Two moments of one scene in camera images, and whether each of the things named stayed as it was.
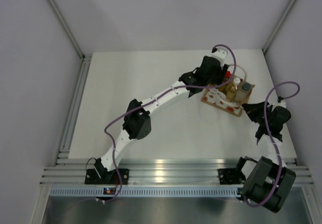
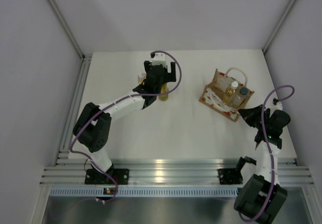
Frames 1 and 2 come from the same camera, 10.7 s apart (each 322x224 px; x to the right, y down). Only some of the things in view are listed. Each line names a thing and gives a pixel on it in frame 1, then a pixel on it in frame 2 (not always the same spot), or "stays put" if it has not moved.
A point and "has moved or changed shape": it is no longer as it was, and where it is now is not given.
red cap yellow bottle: [227, 74] → [164, 89]
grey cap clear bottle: [243, 92] has moved or changed shape
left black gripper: [220, 73] → [169, 76]
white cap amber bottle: [232, 91] has moved or changed shape
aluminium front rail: [155, 171] stays put
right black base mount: [231, 176] stays put
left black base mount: [111, 176] stays put
